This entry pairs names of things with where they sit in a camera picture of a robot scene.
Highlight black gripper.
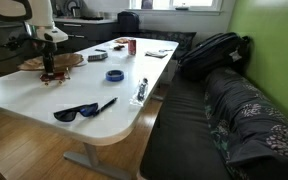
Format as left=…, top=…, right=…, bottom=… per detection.
left=41, top=41, right=58, bottom=76

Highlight red toy trolley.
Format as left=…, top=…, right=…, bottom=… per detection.
left=39, top=70, right=72, bottom=86

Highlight brown wooden bowl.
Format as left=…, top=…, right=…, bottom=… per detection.
left=17, top=53, right=85, bottom=72

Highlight black sunglasses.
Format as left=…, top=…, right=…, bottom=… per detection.
left=53, top=102, right=100, bottom=123

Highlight grey calculator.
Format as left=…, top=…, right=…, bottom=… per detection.
left=87, top=51, right=109, bottom=63

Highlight dark grey cabinet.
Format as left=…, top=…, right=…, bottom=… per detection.
left=53, top=18, right=120, bottom=54

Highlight blue tape roll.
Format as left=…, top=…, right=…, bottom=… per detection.
left=105, top=69, right=125, bottom=83

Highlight metal kettle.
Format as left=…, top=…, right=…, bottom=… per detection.
left=71, top=5, right=82, bottom=18

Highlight dark blue pen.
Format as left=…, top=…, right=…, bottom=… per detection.
left=95, top=97, right=119, bottom=116

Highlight small tan wooden piece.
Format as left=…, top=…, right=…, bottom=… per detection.
left=114, top=37, right=130, bottom=45

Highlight red soda can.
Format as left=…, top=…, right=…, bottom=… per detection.
left=127, top=38, right=138, bottom=56

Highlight clear bag of black cutlery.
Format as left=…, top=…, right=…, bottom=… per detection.
left=129, top=77, right=149, bottom=107

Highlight grey table leg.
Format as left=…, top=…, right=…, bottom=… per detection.
left=63, top=142, right=133, bottom=180

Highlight white printed paper packet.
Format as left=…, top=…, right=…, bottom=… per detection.
left=145, top=50, right=169, bottom=60

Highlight dark grey sofa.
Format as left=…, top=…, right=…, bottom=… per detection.
left=138, top=66, right=288, bottom=180

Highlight black backpack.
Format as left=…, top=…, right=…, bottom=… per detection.
left=178, top=31, right=252, bottom=81

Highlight dark floral blanket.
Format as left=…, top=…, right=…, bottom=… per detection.
left=203, top=66, right=288, bottom=168

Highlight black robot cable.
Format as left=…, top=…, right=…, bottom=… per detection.
left=0, top=33, right=45, bottom=65

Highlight white window frame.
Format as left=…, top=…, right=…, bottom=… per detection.
left=127, top=0, right=224, bottom=16

